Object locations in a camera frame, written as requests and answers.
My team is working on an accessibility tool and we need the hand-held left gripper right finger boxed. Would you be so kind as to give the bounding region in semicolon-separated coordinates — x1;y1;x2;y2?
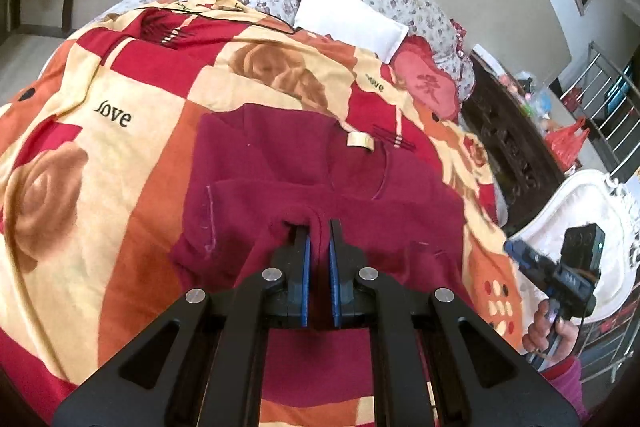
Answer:
327;219;583;427

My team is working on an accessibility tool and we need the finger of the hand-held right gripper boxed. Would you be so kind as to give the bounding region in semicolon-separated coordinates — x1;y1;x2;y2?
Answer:
504;239;540;279

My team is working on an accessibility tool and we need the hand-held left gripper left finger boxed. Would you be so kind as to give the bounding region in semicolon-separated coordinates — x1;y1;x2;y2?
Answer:
52;223;313;427

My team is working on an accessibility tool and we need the maroon fleece sweater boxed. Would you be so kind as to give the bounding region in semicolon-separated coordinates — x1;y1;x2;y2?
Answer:
170;103;476;410

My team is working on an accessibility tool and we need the person's right forearm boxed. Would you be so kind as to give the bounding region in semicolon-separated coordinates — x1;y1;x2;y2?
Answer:
540;353;584;419

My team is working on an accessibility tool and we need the person's right hand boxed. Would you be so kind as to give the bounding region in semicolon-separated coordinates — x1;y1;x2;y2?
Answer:
522;302;581;358

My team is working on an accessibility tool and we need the white ornate chair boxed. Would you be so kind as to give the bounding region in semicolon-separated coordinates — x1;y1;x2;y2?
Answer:
505;169;640;323

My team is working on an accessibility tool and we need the dark carved wooden cabinet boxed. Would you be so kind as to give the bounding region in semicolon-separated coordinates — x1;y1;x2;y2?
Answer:
460;52;583;233

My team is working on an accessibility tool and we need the red plastic bag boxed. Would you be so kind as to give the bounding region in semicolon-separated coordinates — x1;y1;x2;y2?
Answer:
544;117;591;172

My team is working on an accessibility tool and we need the pile of small toys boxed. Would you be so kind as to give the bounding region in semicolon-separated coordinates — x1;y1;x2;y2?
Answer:
500;71;557;132

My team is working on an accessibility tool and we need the metal tube rack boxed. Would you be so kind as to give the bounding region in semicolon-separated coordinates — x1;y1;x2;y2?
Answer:
550;41;640;172

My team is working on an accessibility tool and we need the red embroidered cushion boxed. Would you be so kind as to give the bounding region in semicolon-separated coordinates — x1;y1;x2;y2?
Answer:
390;36;461;120

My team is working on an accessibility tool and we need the white pillow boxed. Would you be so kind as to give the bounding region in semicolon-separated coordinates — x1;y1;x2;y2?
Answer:
292;0;410;62

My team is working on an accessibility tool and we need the red orange printed blanket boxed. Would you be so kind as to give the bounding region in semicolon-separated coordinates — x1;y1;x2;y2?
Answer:
0;0;523;427

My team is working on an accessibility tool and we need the thin black cable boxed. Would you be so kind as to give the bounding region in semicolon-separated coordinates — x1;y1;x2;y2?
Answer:
135;4;297;36

